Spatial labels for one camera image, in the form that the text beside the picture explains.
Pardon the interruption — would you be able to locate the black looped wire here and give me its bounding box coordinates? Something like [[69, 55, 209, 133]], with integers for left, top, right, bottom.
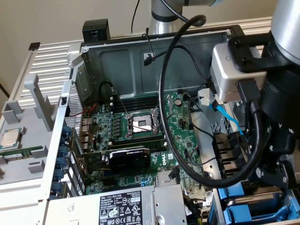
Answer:
[[99, 80, 118, 95]]

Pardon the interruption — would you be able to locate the black fan shroud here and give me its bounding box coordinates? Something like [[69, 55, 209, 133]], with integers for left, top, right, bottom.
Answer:
[[212, 131, 249, 179]]

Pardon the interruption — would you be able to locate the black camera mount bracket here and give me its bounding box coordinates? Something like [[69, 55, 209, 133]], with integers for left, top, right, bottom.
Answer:
[[227, 32, 300, 74]]

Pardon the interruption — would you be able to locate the blue disk carrier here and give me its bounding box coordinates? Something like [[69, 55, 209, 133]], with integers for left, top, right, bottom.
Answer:
[[222, 203, 296, 223]]

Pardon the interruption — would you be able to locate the thin black hanging cable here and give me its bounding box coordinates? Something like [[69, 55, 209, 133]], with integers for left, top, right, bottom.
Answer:
[[130, 0, 141, 33]]

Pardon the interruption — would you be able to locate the light blue flat data wire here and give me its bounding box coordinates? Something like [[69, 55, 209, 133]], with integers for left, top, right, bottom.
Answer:
[[210, 99, 246, 136]]

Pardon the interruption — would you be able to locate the lower blue drive caddy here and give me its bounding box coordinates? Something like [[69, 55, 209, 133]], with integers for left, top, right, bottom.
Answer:
[[210, 182, 300, 225]]

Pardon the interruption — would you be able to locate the braided power cable bundle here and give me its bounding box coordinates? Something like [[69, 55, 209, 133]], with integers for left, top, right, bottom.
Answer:
[[182, 194, 209, 225]]

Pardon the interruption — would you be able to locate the thin black fan wire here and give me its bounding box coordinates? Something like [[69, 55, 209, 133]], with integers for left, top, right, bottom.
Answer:
[[188, 145, 218, 166]]

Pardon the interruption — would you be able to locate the silver heatsink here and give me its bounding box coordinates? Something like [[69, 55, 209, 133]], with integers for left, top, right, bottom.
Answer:
[[156, 172, 181, 187]]

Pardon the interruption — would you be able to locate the open grey PC case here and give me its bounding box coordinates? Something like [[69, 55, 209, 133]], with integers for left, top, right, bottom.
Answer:
[[37, 24, 300, 225]]

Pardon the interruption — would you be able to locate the grey power supply unit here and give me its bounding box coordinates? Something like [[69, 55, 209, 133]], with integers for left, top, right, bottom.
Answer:
[[45, 185, 188, 225]]

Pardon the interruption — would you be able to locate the hard disk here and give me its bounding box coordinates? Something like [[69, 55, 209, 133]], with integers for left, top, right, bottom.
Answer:
[[217, 181, 293, 210]]

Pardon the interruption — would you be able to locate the black graphics card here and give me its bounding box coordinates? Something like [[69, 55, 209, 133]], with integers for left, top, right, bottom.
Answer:
[[78, 147, 152, 174]]

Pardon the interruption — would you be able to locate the black expansion slot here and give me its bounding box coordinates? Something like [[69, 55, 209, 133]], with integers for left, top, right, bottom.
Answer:
[[102, 178, 119, 187]]

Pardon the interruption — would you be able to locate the black RAM slot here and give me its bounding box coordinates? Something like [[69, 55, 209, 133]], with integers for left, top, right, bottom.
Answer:
[[111, 133, 168, 145], [109, 90, 161, 105], [111, 140, 168, 152], [109, 96, 161, 112]]

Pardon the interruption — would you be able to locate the black wire with square plug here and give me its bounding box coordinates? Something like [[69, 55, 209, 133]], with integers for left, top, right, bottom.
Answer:
[[170, 166, 181, 185]]

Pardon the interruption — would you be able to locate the CPU socket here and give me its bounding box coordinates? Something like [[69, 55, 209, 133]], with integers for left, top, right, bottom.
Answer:
[[125, 109, 162, 139]]

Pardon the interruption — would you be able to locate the silver socket cover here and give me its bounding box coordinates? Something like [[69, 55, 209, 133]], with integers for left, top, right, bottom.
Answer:
[[151, 106, 161, 128]]

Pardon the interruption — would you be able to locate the green motherboard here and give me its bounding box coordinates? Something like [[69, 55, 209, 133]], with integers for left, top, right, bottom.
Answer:
[[79, 90, 213, 211]]

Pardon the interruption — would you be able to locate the thick black camera cable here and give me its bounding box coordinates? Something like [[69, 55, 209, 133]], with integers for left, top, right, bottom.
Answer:
[[158, 0, 264, 188]]

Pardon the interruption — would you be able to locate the black motherboard wire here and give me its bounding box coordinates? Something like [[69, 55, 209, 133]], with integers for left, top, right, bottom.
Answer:
[[187, 93, 215, 139]]

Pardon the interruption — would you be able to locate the grey parts rack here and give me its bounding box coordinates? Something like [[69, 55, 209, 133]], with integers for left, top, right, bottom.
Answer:
[[0, 74, 58, 188]]

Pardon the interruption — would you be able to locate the black box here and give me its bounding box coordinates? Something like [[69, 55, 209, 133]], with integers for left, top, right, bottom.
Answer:
[[82, 19, 111, 43]]

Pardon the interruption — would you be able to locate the green RAM stick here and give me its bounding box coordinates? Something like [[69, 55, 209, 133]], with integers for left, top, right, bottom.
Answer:
[[0, 145, 45, 160]]

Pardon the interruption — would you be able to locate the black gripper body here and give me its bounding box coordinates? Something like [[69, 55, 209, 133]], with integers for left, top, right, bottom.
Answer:
[[259, 65, 300, 132]]

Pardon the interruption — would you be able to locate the silver CPU chip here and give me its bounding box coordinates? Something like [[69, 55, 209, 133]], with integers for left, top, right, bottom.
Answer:
[[0, 128, 24, 150]]

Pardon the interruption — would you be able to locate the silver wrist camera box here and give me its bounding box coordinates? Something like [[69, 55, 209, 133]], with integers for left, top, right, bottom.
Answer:
[[210, 43, 268, 103]]

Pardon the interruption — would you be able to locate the thin black red wire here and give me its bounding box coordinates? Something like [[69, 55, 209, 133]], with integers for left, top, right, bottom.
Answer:
[[142, 32, 157, 62]]

